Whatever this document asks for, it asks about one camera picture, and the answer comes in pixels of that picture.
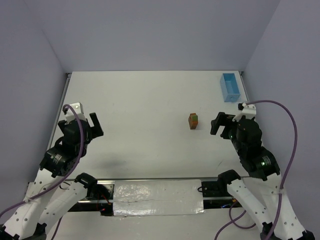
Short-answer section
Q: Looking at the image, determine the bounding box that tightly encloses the blue rectangular box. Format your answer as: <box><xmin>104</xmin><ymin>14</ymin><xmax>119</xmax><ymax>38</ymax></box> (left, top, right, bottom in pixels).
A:
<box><xmin>220</xmin><ymin>73</ymin><xmax>241</xmax><ymax>103</ymax></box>

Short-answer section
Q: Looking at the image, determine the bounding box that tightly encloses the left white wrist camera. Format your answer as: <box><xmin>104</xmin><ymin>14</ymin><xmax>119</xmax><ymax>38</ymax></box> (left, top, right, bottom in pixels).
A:
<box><xmin>62</xmin><ymin>102</ymin><xmax>86</xmax><ymax>123</ymax></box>

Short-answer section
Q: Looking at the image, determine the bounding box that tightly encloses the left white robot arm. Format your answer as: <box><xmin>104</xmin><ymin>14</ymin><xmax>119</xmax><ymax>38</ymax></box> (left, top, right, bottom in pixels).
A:
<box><xmin>0</xmin><ymin>112</ymin><xmax>104</xmax><ymax>240</ymax></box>

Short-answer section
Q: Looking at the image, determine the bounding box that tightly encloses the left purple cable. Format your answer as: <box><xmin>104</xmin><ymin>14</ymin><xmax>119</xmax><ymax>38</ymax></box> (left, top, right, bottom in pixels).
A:
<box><xmin>0</xmin><ymin>104</ymin><xmax>85</xmax><ymax>240</ymax></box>

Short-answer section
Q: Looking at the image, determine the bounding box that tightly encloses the silver tape patch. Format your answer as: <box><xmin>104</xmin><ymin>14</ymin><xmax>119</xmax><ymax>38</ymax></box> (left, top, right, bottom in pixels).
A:
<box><xmin>112</xmin><ymin>179</ymin><xmax>205</xmax><ymax>217</ymax></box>

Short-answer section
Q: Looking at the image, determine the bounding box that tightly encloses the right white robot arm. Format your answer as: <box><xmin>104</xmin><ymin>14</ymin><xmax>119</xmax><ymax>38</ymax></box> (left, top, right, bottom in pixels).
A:
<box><xmin>210</xmin><ymin>112</ymin><xmax>315</xmax><ymax>240</ymax></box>

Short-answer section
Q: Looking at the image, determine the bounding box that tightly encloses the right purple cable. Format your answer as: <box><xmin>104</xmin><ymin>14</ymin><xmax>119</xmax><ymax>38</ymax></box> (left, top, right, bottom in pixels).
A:
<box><xmin>214</xmin><ymin>99</ymin><xmax>299</xmax><ymax>240</ymax></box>

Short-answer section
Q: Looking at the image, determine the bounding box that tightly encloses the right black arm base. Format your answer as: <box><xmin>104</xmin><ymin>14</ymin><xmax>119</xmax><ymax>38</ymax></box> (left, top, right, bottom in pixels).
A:
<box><xmin>197</xmin><ymin>180</ymin><xmax>234</xmax><ymax>199</ymax></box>

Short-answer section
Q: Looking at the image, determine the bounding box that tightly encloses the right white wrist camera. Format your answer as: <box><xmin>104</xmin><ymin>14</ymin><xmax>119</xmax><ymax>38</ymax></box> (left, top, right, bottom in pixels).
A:
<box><xmin>232</xmin><ymin>102</ymin><xmax>257</xmax><ymax>122</ymax></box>

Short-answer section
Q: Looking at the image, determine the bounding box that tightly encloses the green house-shaped block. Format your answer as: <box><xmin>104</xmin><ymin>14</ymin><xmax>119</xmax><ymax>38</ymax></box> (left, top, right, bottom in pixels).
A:
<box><xmin>190</xmin><ymin>113</ymin><xmax>198</xmax><ymax>123</ymax></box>

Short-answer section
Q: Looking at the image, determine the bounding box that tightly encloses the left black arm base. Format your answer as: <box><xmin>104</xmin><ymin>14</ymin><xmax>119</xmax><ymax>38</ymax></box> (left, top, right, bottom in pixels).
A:
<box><xmin>68</xmin><ymin>183</ymin><xmax>115</xmax><ymax>217</ymax></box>

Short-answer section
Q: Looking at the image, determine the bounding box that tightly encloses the orange arch block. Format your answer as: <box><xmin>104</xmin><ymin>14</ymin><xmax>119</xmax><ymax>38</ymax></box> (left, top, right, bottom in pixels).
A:
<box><xmin>188</xmin><ymin>113</ymin><xmax>199</xmax><ymax>130</ymax></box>

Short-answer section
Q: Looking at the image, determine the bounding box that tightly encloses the purple cable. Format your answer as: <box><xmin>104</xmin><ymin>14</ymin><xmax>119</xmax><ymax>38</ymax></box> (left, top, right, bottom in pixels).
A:
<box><xmin>214</xmin><ymin>99</ymin><xmax>299</xmax><ymax>240</ymax></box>
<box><xmin>0</xmin><ymin>104</ymin><xmax>85</xmax><ymax>240</ymax></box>

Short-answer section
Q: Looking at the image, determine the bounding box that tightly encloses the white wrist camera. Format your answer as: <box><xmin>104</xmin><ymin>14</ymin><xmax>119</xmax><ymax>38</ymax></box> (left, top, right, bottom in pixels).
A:
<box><xmin>62</xmin><ymin>102</ymin><xmax>86</xmax><ymax>123</ymax></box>
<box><xmin>232</xmin><ymin>102</ymin><xmax>257</xmax><ymax>122</ymax></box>

